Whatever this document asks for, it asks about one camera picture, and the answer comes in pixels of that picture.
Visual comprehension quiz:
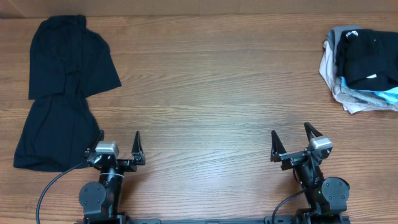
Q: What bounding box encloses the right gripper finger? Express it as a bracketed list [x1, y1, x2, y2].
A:
[303, 122, 323, 141]
[271, 130, 286, 156]

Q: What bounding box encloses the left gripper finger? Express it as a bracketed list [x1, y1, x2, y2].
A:
[90, 129, 104, 151]
[131, 131, 144, 156]

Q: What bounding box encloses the black t-shirt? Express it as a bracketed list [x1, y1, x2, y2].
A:
[13, 15, 122, 172]

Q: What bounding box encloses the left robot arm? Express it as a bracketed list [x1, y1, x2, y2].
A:
[79, 130, 146, 224]

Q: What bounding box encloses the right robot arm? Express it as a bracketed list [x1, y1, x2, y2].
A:
[270, 122, 350, 224]

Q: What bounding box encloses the light blue folded garment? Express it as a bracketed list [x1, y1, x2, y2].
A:
[341, 77, 397, 106]

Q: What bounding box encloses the grey folded garment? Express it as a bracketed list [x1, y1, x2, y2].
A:
[326, 25, 362, 61]

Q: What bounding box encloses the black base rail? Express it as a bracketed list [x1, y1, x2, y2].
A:
[75, 215, 351, 224]

